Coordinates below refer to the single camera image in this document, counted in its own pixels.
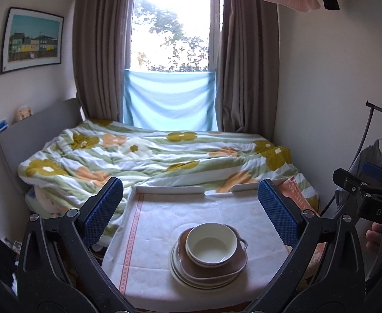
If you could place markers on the duck pattern plate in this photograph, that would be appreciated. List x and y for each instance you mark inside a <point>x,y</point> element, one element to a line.
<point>204,281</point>

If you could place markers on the grey hanging garment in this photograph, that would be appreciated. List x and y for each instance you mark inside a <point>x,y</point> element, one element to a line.
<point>371,154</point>

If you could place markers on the brown curtain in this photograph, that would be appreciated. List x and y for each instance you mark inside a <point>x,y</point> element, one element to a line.
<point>98,52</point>
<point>247,73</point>

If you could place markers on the grey bed headboard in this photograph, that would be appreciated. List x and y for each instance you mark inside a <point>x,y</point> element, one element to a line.
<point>28,136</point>

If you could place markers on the right brown curtain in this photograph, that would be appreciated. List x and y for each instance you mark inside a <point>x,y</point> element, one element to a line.
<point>247,73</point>

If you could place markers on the framed houses picture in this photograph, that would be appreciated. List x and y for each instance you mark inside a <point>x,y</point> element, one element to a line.
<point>31,39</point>

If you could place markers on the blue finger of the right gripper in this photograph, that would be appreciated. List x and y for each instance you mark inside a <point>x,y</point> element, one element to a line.
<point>346,180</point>
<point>373,171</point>

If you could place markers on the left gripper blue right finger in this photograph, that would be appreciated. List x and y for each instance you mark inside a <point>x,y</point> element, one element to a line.
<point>281,210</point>

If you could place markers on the cream ceramic bowl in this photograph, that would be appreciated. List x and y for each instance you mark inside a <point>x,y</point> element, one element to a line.
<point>210,257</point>

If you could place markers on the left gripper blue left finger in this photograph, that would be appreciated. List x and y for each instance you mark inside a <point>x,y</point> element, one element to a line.
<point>98,210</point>

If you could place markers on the light blue window cloth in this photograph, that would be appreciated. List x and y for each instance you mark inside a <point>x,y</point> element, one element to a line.
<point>176,101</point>

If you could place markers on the black clothes rack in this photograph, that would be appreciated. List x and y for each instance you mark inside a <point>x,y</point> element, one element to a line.
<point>373,108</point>

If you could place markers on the person's right hand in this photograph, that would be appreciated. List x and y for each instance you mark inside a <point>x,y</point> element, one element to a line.
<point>374,237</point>

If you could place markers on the left brown curtain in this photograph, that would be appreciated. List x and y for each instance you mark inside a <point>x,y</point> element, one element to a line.
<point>98,52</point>

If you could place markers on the small plush toy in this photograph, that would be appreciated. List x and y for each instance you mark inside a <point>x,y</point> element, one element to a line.
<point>22,113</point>

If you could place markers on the white ceramic bowl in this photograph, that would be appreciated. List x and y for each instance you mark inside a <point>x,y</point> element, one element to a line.
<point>211,235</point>

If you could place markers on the floral green white duvet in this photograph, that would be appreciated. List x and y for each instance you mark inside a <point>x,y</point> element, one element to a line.
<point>79,161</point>

